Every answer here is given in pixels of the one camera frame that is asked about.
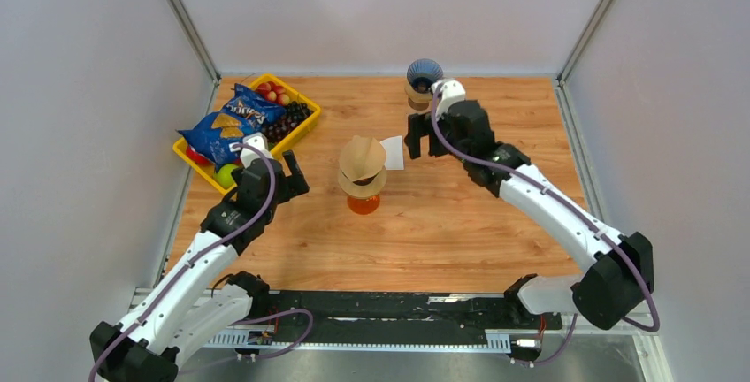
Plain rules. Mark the green apple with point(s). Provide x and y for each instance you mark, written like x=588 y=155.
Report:
x=224 y=176

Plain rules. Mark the white paper coffee filter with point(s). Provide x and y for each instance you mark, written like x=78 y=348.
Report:
x=393 y=147

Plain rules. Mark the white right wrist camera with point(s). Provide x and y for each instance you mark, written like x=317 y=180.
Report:
x=445 y=93

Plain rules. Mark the dark grapes bunch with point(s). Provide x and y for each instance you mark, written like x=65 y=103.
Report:
x=295 y=114

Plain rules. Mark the blue chips bag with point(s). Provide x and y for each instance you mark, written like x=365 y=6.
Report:
x=245 y=114

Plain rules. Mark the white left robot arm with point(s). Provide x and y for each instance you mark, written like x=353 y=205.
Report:
x=187 y=268

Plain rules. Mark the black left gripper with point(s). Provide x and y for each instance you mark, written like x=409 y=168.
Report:
x=296 y=180

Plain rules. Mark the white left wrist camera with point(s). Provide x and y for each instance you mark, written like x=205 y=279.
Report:
x=251 y=148

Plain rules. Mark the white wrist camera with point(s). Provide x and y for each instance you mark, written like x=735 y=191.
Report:
x=251 y=148
x=445 y=93

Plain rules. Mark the brown paper coffee filter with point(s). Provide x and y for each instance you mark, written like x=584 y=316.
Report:
x=362 y=158

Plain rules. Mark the yellow plastic tray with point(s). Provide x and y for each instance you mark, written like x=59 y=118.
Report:
x=207 y=171

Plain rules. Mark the aluminium frame rail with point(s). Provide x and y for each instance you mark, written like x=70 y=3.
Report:
x=155 y=345

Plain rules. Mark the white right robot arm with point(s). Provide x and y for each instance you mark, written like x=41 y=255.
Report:
x=616 y=282

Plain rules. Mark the clear glass carafe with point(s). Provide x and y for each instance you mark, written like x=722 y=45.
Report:
x=417 y=107

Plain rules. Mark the red fruit under bag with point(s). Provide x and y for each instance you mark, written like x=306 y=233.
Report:
x=196 y=157

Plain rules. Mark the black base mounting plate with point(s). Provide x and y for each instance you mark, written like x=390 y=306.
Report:
x=389 y=321

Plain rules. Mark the orange glass carafe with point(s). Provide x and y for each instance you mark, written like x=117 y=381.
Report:
x=363 y=206

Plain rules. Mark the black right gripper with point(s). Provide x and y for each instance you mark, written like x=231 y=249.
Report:
x=413 y=141

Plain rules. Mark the red apples bunch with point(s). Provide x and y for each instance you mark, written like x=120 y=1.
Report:
x=273 y=93

